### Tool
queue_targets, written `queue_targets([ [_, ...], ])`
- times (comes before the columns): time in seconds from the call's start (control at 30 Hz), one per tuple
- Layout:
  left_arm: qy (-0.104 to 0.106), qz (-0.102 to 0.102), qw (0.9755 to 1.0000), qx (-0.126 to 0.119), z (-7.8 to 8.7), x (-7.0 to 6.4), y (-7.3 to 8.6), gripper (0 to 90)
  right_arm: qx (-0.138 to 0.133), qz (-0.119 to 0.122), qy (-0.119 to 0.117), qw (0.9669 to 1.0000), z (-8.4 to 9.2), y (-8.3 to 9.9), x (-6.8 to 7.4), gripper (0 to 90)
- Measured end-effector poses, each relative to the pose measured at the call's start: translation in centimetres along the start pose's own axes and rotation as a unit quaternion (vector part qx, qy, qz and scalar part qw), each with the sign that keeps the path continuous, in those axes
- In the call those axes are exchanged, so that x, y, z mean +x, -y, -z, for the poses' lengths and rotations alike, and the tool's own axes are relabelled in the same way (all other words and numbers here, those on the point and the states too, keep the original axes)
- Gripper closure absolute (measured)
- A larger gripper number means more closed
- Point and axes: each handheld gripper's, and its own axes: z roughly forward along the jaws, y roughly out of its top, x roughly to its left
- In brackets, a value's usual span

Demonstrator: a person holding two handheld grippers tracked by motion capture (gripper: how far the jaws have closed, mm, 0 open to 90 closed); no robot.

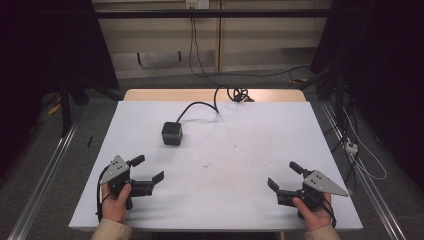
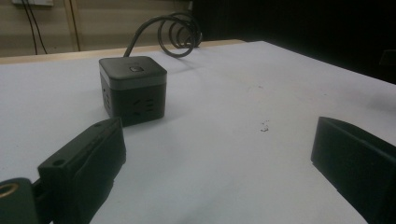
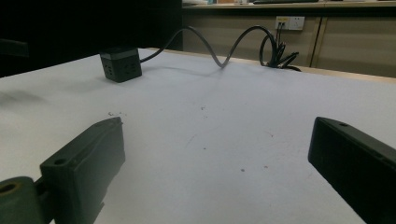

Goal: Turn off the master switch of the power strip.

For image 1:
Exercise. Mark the black cube box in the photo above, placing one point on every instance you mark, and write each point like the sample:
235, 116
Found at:
172, 134

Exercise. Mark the white table cover sheet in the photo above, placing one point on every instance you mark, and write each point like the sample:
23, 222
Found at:
226, 160

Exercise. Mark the white power strip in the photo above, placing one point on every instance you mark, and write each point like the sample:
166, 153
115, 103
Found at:
351, 148

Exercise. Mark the white wall socket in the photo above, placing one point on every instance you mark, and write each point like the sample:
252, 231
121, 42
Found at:
197, 3

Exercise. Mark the black curtain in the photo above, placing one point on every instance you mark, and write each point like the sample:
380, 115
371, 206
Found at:
383, 66
43, 50

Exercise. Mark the person's left hand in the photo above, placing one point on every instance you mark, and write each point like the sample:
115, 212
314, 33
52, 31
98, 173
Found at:
115, 208

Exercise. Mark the metal floor rail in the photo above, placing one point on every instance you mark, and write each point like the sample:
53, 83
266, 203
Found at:
43, 181
370, 186

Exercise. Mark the black metal stand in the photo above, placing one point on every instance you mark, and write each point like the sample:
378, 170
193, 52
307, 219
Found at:
65, 110

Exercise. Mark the small black floor item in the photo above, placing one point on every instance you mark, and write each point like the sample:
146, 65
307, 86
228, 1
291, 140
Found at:
89, 141

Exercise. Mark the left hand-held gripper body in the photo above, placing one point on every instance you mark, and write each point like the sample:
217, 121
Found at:
117, 168

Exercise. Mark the person's right hand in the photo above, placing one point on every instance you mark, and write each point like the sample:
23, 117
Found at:
318, 216

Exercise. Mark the black horizontal frame bar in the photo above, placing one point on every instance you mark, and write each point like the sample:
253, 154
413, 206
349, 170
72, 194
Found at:
213, 13

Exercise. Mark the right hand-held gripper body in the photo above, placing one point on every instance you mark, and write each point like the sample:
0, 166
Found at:
321, 185

